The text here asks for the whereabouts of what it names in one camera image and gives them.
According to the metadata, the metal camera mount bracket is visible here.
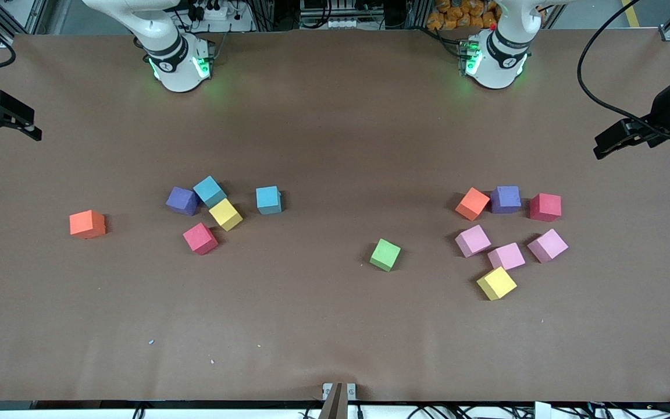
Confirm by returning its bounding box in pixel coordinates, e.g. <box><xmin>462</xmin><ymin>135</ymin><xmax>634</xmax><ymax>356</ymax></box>
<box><xmin>318</xmin><ymin>382</ymin><xmax>358</xmax><ymax>419</ymax></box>

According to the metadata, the red foam block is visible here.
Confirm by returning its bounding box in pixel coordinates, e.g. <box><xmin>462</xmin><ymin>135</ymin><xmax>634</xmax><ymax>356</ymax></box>
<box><xmin>183</xmin><ymin>222</ymin><xmax>219</xmax><ymax>256</ymax></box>
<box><xmin>529</xmin><ymin>193</ymin><xmax>562</xmax><ymax>223</ymax></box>

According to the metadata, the yellow foam block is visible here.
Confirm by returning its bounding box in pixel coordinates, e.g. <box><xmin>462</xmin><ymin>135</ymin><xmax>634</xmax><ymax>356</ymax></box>
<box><xmin>476</xmin><ymin>266</ymin><xmax>518</xmax><ymax>301</ymax></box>
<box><xmin>208</xmin><ymin>198</ymin><xmax>244</xmax><ymax>232</ymax></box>

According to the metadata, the paper table cover sheet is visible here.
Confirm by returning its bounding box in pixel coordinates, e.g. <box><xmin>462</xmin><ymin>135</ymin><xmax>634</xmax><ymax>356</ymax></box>
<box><xmin>0</xmin><ymin>29</ymin><xmax>670</xmax><ymax>403</ymax></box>

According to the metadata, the blue foam block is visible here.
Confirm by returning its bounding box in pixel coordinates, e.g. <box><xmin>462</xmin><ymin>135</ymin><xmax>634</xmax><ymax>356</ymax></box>
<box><xmin>255</xmin><ymin>186</ymin><xmax>283</xmax><ymax>215</ymax></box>
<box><xmin>193</xmin><ymin>175</ymin><xmax>227</xmax><ymax>209</ymax></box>

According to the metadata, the green foam block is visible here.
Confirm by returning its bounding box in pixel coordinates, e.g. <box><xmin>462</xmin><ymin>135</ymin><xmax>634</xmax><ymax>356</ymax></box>
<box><xmin>369</xmin><ymin>238</ymin><xmax>402</xmax><ymax>272</ymax></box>

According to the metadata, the white power strip with plugs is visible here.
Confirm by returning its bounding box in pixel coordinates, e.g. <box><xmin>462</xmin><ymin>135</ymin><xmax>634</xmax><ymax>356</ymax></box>
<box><xmin>187</xmin><ymin>0</ymin><xmax>254</xmax><ymax>33</ymax></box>

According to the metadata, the purple foam block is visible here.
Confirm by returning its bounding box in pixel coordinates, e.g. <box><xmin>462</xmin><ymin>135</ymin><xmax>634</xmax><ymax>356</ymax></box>
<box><xmin>490</xmin><ymin>186</ymin><xmax>522</xmax><ymax>215</ymax></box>
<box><xmin>166</xmin><ymin>186</ymin><xmax>201</xmax><ymax>216</ymax></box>

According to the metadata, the orange foam block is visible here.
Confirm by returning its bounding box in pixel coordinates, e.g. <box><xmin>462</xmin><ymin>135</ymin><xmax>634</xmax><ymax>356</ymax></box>
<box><xmin>69</xmin><ymin>209</ymin><xmax>107</xmax><ymax>240</ymax></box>
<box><xmin>455</xmin><ymin>187</ymin><xmax>491</xmax><ymax>222</ymax></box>

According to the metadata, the orange packets heap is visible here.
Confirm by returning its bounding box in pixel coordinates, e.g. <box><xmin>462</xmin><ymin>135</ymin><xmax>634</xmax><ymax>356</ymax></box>
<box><xmin>426</xmin><ymin>0</ymin><xmax>501</xmax><ymax>31</ymax></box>

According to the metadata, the pink foam block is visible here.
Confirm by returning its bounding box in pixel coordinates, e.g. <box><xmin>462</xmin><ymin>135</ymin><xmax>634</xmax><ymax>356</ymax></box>
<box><xmin>455</xmin><ymin>225</ymin><xmax>492</xmax><ymax>258</ymax></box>
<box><xmin>487</xmin><ymin>242</ymin><xmax>526</xmax><ymax>272</ymax></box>
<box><xmin>526</xmin><ymin>228</ymin><xmax>569</xmax><ymax>264</ymax></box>

